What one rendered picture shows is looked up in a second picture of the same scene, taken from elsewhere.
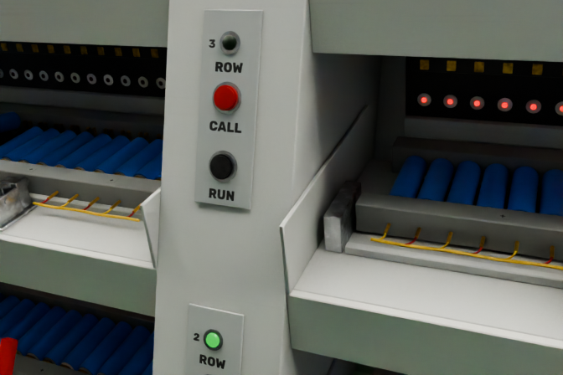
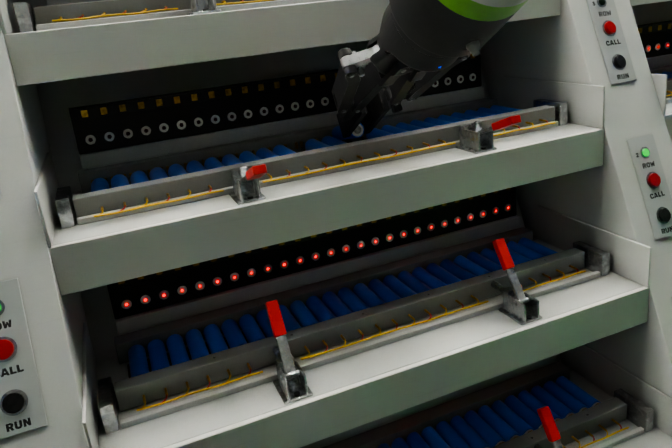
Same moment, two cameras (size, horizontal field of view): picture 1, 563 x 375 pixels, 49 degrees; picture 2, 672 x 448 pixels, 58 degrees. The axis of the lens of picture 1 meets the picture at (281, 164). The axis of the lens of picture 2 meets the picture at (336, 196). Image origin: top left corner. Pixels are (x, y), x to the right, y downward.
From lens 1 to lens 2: 0.81 m
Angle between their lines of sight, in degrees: 43
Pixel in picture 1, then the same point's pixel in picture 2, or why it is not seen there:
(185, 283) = (620, 130)
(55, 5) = not seen: outside the picture
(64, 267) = (547, 153)
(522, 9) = not seen: outside the picture
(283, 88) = (628, 19)
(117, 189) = (526, 113)
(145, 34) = (543, 10)
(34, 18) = not seen: hidden behind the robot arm
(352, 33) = not seen: outside the picture
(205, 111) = (601, 37)
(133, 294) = (587, 154)
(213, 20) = not seen: outside the picture
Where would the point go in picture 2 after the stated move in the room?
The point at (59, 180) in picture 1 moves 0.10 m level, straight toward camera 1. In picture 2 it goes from (487, 120) to (575, 92)
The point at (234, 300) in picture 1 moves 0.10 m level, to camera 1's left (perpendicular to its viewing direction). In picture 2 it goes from (644, 128) to (608, 134)
